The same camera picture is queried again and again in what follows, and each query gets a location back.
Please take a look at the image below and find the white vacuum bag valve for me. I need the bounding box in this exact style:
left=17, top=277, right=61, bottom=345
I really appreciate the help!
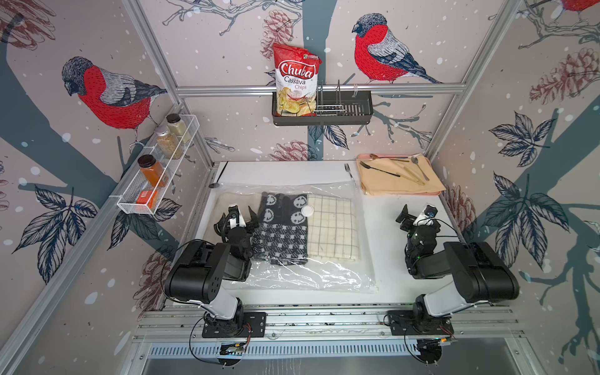
left=301, top=206, right=314, bottom=217

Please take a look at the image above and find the clear plastic vacuum bag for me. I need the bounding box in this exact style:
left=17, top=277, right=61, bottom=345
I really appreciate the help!
left=206, top=181, right=375, bottom=293

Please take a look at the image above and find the cream checked cloth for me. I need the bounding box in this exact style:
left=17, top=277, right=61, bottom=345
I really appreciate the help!
left=307, top=195, right=360, bottom=262

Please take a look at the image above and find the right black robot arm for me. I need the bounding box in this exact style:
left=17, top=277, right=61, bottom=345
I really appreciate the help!
left=392, top=205, right=520, bottom=334

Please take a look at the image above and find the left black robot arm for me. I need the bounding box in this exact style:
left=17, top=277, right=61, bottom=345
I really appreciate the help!
left=162, top=205, right=259, bottom=338

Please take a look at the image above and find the black white patterned scarf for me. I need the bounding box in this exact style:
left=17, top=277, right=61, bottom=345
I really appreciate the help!
left=252, top=192, right=308, bottom=266

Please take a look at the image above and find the red Chuba chips bag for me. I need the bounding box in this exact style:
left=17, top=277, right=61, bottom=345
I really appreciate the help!
left=273, top=44, right=322, bottom=117

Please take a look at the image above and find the black spoon at edge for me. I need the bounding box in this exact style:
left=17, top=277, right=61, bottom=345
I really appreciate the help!
left=209, top=162, right=229, bottom=189

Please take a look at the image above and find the gold cutlery piece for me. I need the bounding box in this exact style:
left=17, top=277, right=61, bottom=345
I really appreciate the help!
left=398, top=164, right=425, bottom=185

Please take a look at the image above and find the silver spoon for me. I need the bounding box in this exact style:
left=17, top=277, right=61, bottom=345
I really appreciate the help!
left=410, top=156, right=430, bottom=181

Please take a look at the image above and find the silver fork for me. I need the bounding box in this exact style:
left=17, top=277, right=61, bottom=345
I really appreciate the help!
left=344, top=163, right=355, bottom=181

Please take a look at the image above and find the small orange box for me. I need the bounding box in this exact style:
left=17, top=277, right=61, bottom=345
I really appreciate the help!
left=136, top=189, right=159, bottom=210

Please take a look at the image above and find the orange spice jar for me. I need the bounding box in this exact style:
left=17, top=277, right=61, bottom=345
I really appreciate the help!
left=137, top=154, right=168, bottom=188

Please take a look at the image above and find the tan spice jar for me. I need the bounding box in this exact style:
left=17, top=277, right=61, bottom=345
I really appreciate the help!
left=155, top=125, right=183, bottom=159

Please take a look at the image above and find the pale green spice jar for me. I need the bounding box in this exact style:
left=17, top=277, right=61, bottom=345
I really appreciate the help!
left=167, top=113, right=192, bottom=145

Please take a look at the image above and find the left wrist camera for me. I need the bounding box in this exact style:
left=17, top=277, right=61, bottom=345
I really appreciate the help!
left=228, top=212, right=246, bottom=229

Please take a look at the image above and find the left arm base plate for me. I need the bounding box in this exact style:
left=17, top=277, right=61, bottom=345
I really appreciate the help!
left=202, top=312, right=267, bottom=338

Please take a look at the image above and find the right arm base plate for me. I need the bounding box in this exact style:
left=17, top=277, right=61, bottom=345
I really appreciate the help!
left=383, top=310, right=454, bottom=337

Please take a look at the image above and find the clear acrylic wall shelf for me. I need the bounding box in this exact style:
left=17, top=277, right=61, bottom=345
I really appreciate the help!
left=117, top=113, right=199, bottom=218

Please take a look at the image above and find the black wall basket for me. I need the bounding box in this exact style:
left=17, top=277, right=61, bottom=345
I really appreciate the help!
left=271, top=84, right=373, bottom=127

